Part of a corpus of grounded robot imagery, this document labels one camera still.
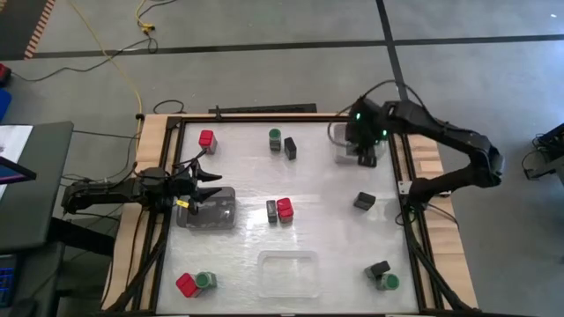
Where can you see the grey metal bracket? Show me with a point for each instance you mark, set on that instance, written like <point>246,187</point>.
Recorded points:
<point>404,187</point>

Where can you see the yellow tag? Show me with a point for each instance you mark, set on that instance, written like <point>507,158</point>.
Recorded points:
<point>182,203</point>

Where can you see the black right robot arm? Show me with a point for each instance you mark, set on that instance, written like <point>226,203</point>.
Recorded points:
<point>440,125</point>

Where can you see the black pepper tin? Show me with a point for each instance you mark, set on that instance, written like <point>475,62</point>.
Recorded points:
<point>271,211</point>
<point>364,201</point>
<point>290,149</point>
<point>378,267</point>

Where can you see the flat black bar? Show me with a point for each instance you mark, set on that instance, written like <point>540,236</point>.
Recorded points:
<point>264,108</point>

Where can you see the black clamp knob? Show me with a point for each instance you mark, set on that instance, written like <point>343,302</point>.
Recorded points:
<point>140,116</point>

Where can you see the grey desk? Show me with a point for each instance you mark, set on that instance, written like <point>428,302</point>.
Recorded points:
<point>39,198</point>

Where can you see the dark tablet screen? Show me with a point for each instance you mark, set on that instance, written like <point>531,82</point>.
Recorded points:
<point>11,174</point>

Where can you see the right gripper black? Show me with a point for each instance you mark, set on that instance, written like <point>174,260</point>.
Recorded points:
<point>368,127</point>

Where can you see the green lid spice jar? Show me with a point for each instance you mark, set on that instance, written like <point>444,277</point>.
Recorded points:
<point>275,134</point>
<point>204,280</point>
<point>389,282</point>

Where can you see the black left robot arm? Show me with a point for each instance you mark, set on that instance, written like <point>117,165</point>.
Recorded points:
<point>110,191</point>

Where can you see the black aluminium table frame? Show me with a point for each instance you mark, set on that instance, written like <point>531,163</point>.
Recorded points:
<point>286,119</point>

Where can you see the dark grey plastic bin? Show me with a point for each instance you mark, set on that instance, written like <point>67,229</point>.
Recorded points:
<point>218,216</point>

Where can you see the red cube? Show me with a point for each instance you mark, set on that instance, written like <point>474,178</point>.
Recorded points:
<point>285,209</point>
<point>187,285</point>
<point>205,137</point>

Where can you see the black frame clamp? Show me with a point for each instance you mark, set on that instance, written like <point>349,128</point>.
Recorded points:
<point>217,113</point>

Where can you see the white paper sheet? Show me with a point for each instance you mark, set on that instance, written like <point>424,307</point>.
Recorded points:
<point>13,141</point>

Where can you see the light grey plastic bin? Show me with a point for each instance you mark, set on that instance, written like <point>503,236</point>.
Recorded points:
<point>341,154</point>

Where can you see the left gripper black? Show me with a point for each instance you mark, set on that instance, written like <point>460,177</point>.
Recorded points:
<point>183,187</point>

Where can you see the black mat striped edge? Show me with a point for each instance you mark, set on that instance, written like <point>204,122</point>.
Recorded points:
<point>17,26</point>

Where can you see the clear plastic bin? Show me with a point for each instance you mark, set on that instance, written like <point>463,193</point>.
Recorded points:
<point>288,282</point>

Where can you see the blue object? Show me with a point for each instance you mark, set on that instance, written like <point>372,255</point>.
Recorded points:
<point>3,105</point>

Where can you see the red object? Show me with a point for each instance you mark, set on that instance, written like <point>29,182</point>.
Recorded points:
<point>3,74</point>

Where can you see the blue lit keyboard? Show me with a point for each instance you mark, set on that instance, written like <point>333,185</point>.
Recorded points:
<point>6,282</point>

